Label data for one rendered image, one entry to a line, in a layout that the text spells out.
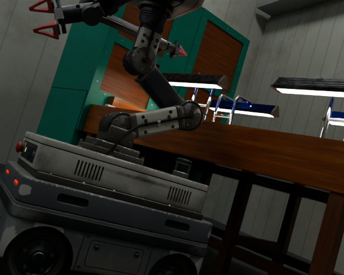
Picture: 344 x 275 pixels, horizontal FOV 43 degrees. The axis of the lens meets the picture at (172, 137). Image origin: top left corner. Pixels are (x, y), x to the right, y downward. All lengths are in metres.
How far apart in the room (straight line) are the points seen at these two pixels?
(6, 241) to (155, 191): 0.52
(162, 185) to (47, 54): 3.47
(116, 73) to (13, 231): 1.76
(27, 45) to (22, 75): 0.31
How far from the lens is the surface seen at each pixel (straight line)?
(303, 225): 4.55
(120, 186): 1.52
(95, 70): 2.88
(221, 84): 2.50
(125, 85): 3.03
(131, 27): 2.53
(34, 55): 4.86
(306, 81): 2.19
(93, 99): 2.88
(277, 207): 4.85
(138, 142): 2.36
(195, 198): 1.66
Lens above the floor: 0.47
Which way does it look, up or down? 5 degrees up
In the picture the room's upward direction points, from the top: 17 degrees clockwise
